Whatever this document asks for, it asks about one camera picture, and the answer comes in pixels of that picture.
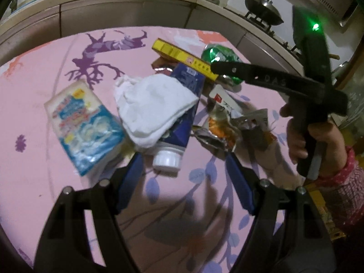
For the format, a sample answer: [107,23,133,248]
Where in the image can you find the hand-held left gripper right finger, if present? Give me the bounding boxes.
[225,152,337,273]

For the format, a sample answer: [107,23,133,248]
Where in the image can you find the blue toothpaste tube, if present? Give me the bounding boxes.
[152,63,207,172]

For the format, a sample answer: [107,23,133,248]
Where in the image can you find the pink printed tablecloth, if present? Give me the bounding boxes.
[0,27,313,273]

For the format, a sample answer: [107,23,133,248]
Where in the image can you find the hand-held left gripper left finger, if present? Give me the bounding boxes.
[33,152,144,273]

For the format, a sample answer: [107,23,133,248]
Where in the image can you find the white red-label packet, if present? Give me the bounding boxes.
[209,87,242,114]

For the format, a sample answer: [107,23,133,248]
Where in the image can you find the kitchen counter with cabinets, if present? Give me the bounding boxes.
[0,0,308,71]

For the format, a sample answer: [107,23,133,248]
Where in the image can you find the blue white tissue packet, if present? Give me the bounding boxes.
[44,80,126,177]

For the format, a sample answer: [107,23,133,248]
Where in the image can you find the black gas stove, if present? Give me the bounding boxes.
[245,11,302,54]

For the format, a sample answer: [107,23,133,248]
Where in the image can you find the yellow cardboard box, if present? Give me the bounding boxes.
[152,38,219,81]

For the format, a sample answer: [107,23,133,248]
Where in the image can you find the person's right hand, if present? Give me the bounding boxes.
[280,104,348,177]

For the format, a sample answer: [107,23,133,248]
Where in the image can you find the green plastic wrapper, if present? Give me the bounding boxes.
[201,43,245,87]

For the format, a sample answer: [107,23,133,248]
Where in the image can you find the dark brown snack wrapper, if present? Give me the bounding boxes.
[151,58,175,74]

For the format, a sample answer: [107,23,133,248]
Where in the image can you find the person's right forearm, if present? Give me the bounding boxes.
[311,145,364,234]

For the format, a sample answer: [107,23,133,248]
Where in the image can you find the orange snack wrapper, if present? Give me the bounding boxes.
[193,105,245,152]

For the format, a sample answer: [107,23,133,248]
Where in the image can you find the wok with steel lid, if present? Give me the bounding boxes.
[245,0,285,26]

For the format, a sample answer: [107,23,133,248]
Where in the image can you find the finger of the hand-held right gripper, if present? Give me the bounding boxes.
[210,62,325,97]

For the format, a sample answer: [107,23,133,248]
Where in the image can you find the silver wrapper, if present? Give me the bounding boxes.
[230,108,278,151]

